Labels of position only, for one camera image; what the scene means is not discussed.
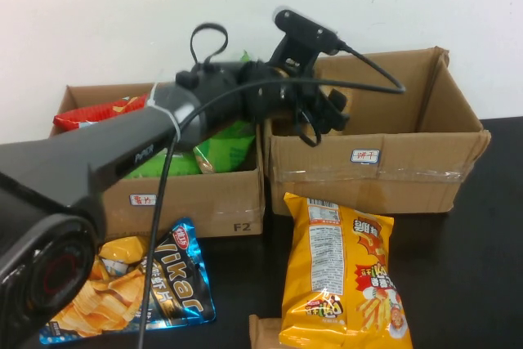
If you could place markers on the flat green snack bag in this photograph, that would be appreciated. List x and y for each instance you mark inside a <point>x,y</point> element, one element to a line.
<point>180,165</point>

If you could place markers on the small yellow snack packet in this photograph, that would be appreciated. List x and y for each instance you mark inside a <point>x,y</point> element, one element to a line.
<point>122,249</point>

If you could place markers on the cardboard box marked F2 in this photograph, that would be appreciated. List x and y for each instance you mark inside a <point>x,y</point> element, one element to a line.
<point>204,202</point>

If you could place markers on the cardboard box with clear tape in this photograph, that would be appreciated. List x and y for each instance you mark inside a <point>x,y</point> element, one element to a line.
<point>327,185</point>

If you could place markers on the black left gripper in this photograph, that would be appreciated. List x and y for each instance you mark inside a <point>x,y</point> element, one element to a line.
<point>269,95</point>

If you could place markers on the plain brown snack packet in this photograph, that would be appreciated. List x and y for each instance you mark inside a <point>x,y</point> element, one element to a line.
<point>263,332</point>

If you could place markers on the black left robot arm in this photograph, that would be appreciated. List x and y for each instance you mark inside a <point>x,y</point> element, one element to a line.
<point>81,153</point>

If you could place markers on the large yellow fries snack bag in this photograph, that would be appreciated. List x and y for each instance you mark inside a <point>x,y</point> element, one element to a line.
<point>367,242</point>

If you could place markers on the white zip tie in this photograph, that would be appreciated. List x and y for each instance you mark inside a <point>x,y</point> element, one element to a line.
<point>152,97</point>

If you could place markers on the blue potato chips bag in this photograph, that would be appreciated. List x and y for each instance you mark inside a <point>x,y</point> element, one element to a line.
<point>180,292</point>

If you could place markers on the red and white snack bag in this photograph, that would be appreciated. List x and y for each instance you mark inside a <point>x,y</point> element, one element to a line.
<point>94,114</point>

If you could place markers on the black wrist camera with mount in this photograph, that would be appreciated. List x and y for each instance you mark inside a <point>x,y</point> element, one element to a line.
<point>302,24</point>

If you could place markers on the tall green snack bag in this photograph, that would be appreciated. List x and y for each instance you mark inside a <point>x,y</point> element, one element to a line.
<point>229,148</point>

